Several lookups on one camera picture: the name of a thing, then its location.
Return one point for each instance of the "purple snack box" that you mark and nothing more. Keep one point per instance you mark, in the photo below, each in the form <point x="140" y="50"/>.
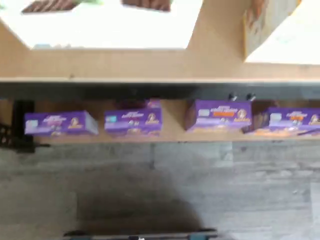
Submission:
<point x="132" y="122"/>
<point x="292" y="121"/>
<point x="220" y="115"/>
<point x="60" y="123"/>

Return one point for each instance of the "large Simple Mills box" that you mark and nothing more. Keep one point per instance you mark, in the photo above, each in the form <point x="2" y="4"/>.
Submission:
<point x="107" y="27"/>

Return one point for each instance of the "small white yellow-label box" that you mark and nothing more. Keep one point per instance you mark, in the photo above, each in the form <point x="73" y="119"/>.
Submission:
<point x="260" y="25"/>

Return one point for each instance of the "black metal shelf rack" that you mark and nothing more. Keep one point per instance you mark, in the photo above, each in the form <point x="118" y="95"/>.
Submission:
<point x="100" y="91"/>

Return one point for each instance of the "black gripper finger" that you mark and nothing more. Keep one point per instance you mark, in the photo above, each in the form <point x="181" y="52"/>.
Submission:
<point x="100" y="235"/>
<point x="175" y="233"/>

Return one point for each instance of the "wooden shelf board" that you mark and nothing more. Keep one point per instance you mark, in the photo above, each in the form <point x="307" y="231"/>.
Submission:
<point x="150" y="65"/>
<point x="172" y="125"/>

